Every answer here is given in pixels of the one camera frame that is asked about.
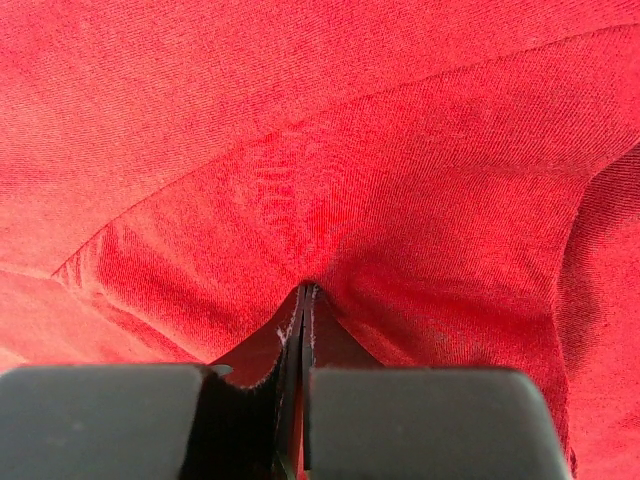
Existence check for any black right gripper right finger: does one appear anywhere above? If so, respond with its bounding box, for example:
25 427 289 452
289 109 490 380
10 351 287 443
302 284 570 479

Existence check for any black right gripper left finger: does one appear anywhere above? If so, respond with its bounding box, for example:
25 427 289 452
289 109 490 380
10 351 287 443
1 286 306 479

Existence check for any red t shirt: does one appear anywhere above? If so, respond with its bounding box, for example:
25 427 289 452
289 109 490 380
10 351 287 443
1 1 639 479

